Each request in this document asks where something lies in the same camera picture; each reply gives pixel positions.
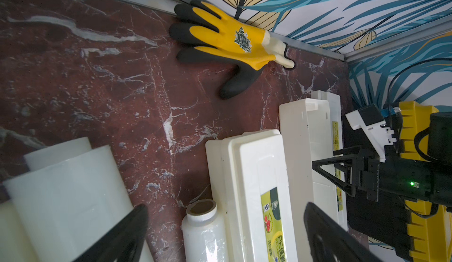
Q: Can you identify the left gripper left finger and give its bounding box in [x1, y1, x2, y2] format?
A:
[75, 204, 148, 262]

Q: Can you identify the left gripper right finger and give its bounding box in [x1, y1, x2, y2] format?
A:
[304, 202, 380, 262]

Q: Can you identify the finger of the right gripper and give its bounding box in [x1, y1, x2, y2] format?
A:
[333, 146, 361, 156]
[312, 156, 364, 197]

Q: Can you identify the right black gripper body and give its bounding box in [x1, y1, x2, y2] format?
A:
[358, 148, 452, 209]

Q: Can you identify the left thick wrap roll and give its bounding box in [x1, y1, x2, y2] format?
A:
[4, 145, 133, 262]

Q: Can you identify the thin middle wrap roll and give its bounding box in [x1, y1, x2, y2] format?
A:
[181, 199, 230, 262]

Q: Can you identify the yellow black toolbox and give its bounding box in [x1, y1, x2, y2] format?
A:
[346, 101, 452, 262]

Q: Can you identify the middle white dispenser box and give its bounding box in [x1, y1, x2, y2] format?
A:
[206, 130, 298, 262]

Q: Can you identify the white dispenser box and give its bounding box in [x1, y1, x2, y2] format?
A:
[1, 201, 39, 262]
[206, 130, 298, 262]

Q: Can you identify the left white dispenser box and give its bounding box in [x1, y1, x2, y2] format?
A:
[1, 201, 39, 262]

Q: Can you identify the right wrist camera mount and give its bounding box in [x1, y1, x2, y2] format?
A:
[346, 104, 397, 163]

